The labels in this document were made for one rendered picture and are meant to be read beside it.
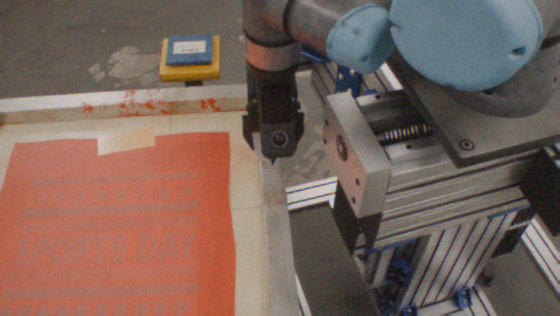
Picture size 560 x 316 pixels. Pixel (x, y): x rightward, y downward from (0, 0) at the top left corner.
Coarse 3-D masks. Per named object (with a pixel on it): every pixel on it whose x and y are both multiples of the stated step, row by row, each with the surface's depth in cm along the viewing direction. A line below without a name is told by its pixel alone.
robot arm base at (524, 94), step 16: (544, 48) 54; (528, 64) 55; (544, 64) 55; (512, 80) 56; (528, 80) 56; (544, 80) 57; (464, 96) 59; (480, 96) 58; (496, 96) 57; (512, 96) 57; (528, 96) 57; (544, 96) 58; (480, 112) 59; (496, 112) 58; (512, 112) 58; (528, 112) 59
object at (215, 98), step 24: (48, 96) 99; (72, 96) 99; (96, 96) 99; (120, 96) 99; (144, 96) 99; (168, 96) 99; (192, 96) 99; (216, 96) 99; (240, 96) 99; (0, 120) 98; (24, 120) 99; (48, 120) 99; (72, 120) 100; (264, 168) 87; (264, 192) 84; (264, 216) 81; (288, 216) 81; (288, 240) 78; (288, 264) 76; (288, 288) 73; (288, 312) 71
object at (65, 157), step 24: (24, 144) 96; (48, 144) 96; (72, 144) 96; (96, 144) 96; (24, 168) 92; (48, 168) 92; (72, 168) 92; (96, 168) 92; (24, 192) 88; (0, 216) 85; (0, 240) 82; (0, 264) 79; (0, 288) 76
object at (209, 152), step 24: (168, 144) 96; (192, 144) 96; (216, 144) 96; (120, 168) 92; (144, 168) 92; (168, 168) 92; (192, 168) 92; (216, 168) 92; (216, 192) 89; (216, 216) 85; (216, 240) 82; (216, 264) 80; (216, 288) 77; (216, 312) 75
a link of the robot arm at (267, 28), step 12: (252, 0) 60; (264, 0) 59; (276, 0) 58; (288, 0) 67; (252, 12) 61; (264, 12) 60; (276, 12) 58; (252, 24) 62; (264, 24) 61; (276, 24) 60; (252, 36) 64; (264, 36) 63; (276, 36) 63; (288, 36) 63
